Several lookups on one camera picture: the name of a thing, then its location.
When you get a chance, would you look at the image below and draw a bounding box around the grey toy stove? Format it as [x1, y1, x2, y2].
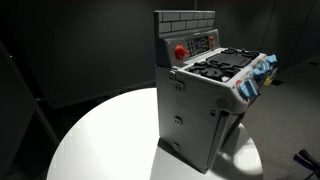
[153, 9, 279, 174]

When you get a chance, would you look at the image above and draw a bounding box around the large orange stove knob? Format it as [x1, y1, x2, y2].
[174, 44, 190, 61]

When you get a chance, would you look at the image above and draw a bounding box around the black stove keypad panel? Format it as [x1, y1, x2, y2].
[185, 35, 212, 57]

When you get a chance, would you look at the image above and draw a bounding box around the blue stove knob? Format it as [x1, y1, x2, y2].
[266, 54, 278, 65]
[258, 61, 271, 72]
[252, 67, 267, 81]
[237, 79, 260, 100]

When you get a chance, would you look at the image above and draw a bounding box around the black burner grate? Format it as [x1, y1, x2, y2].
[188, 47, 260, 83]

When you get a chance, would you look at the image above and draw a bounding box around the toy oven door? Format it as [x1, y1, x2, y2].
[206, 110, 231, 171]

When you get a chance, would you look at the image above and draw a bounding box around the white round pedestal table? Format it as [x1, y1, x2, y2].
[46, 87, 264, 180]

